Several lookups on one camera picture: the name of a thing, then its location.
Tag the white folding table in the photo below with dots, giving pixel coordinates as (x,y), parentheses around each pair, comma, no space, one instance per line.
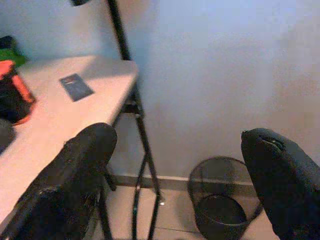
(75,112)

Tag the black metal stand pole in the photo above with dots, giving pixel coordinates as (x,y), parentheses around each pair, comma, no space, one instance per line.
(119,30)

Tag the black mesh waste bin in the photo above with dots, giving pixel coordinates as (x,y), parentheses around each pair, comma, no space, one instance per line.
(220,207)

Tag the small black fixture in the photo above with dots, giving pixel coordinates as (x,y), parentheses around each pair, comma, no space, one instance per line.
(80,2)

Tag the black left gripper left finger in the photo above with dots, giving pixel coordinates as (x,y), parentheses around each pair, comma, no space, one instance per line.
(82,160)

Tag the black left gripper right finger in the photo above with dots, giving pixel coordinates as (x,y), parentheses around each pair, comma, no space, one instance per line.
(280,175)

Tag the green object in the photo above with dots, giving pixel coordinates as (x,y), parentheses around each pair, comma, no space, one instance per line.
(11,56)

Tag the dark blue card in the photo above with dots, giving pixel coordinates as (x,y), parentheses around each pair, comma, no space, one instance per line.
(76,87)

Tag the dark grey round object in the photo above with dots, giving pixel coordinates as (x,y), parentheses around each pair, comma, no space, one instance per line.
(6,135)

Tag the orange and black bag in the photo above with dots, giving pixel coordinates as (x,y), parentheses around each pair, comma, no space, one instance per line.
(12,95)

